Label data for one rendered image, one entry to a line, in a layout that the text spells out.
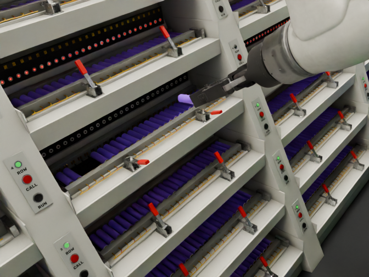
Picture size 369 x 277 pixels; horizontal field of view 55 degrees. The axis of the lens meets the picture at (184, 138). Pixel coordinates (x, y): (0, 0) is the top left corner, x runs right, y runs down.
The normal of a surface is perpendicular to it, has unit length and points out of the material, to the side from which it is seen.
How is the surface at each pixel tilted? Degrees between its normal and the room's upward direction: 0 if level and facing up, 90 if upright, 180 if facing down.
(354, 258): 0
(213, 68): 90
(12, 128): 90
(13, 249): 21
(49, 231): 90
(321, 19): 87
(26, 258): 111
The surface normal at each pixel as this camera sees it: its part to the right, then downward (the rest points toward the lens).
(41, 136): 0.72, 0.27
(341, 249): -0.40, -0.88
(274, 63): -0.70, 0.46
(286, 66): -0.55, 0.68
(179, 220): -0.15, -0.84
